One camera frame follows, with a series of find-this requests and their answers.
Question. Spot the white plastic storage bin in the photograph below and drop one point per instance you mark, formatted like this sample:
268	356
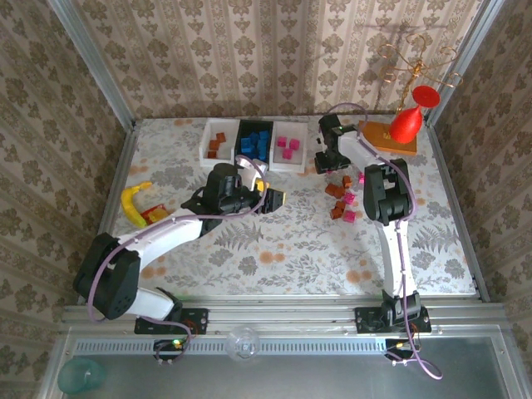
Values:
301	162
224	160

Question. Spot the black plastic storage bin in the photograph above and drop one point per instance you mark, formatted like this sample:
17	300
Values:
239	162

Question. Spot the blue lego brick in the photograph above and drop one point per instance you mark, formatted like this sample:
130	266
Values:
262	146
261	155
264	136
248	154
254	137
247	143

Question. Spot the orange lego brick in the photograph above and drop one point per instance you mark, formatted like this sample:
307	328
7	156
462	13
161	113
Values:
215	145
334	190
221	138
212	154
347	181
336	213
341	205

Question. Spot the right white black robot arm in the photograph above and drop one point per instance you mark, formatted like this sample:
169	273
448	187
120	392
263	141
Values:
395	257

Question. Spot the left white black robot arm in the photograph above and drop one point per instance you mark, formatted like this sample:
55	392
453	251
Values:
166	237

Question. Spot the floral patterned tablecloth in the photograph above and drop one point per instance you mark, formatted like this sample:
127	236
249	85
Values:
291	249

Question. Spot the red snack packet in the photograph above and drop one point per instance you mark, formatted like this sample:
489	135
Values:
156	214

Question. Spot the red plastic goblet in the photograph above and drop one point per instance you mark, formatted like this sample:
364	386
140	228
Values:
405	124

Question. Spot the yellow toy banana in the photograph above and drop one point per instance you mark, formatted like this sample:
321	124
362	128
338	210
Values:
131	203

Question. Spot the clear glass ball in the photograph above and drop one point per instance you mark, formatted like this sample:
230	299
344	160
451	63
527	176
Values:
243	343

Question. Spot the small circuit board with LED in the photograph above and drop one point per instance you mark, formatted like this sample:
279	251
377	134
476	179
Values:
399	347
170	347

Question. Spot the teal translucent cup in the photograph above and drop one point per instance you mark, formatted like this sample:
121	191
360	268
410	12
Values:
81	376

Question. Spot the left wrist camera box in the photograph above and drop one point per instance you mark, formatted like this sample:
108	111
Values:
253	176

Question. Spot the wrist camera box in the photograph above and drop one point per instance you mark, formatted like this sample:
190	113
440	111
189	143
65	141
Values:
331	163
253	176

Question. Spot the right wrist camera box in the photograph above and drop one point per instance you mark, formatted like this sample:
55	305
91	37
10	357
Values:
331	163

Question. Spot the aluminium frame rail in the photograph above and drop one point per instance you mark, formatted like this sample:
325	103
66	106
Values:
291	316
110	212
452	183

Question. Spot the aluminium frame post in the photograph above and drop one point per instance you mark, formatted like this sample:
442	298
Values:
95	62
461	62

